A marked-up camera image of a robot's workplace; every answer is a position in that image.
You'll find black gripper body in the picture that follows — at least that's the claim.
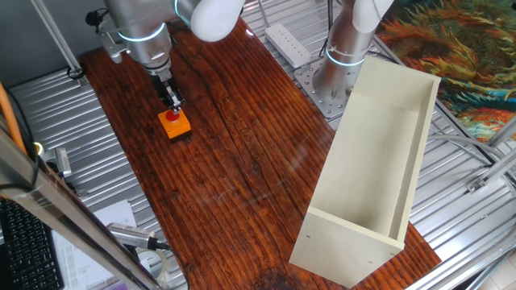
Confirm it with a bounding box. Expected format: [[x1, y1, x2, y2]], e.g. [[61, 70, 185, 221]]
[[151, 72, 181, 102]]

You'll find orange emergency stop button box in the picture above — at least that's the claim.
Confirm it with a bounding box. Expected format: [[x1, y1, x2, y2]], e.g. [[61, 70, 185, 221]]
[[157, 107, 192, 140]]

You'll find cream wooden shelf box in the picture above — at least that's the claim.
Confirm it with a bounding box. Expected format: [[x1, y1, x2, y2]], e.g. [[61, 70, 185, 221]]
[[289, 55, 442, 289]]

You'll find glossy brown wooden board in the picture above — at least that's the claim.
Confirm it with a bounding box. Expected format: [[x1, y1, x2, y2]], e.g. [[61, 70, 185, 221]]
[[78, 18, 443, 290]]

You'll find white power strip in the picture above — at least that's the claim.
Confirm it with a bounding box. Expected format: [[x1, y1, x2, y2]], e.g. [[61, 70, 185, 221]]
[[264, 23, 314, 68]]

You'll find orange tube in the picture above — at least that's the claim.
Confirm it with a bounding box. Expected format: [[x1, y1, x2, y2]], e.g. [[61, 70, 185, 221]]
[[0, 82, 27, 156]]

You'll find shiny steel beam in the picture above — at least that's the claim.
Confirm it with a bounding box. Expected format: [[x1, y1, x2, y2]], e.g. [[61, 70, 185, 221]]
[[0, 120, 162, 290]]

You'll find translucent tape roll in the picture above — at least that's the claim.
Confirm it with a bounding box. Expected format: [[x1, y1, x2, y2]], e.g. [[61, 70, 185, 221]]
[[135, 247, 170, 283]]

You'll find printed paper sheet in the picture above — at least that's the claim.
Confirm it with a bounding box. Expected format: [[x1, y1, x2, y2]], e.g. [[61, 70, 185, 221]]
[[50, 199, 162, 290]]

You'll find black keyboard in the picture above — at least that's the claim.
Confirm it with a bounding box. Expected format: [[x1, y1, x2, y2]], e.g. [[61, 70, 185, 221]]
[[0, 193, 65, 290]]

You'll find colourful painted cloth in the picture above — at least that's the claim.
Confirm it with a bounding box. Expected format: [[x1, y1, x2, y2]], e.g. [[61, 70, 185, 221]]
[[377, 0, 516, 143]]

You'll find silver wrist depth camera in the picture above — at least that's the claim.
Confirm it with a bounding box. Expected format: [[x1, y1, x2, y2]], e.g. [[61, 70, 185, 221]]
[[100, 30, 132, 64]]

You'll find black camera cable with plug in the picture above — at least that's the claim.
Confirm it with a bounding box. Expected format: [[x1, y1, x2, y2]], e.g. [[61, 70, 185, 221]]
[[85, 7, 112, 35]]

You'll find aluminium frame post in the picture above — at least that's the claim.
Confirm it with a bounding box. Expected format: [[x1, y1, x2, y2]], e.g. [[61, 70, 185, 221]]
[[30, 0, 88, 88]]

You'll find silver exterior depth camera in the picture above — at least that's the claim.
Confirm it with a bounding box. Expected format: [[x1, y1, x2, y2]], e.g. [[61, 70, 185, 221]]
[[54, 147, 73, 179], [106, 222, 159, 251]]

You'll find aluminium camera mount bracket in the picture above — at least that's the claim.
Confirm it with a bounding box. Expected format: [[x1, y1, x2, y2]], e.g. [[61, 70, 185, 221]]
[[64, 176, 88, 198]]

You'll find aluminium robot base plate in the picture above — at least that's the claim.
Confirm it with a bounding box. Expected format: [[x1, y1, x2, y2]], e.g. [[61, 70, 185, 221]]
[[293, 58, 356, 120]]

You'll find black exterior camera cable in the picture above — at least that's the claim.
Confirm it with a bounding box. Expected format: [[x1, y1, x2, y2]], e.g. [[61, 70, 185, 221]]
[[155, 240, 190, 290]]

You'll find black base cable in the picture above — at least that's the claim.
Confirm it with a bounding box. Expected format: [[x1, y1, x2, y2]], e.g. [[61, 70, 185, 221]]
[[320, 0, 335, 60]]

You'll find grey table cable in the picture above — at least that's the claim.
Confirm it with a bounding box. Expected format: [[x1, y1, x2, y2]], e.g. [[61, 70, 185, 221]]
[[427, 134, 503, 166]]

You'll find aluminium corner bracket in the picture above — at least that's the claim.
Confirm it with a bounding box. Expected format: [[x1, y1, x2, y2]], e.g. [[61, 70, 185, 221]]
[[466, 177, 487, 193]]

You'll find aluminium frame strut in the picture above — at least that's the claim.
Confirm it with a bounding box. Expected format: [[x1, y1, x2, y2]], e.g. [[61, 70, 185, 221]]
[[481, 147, 516, 182], [485, 115, 516, 148]]

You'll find aluminium table edge rail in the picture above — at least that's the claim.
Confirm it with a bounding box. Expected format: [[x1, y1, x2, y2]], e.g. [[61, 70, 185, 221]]
[[405, 225, 516, 290]]

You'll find thin aluminium rail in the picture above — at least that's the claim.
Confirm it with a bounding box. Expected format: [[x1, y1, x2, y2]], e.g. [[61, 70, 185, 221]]
[[465, 247, 516, 290]]

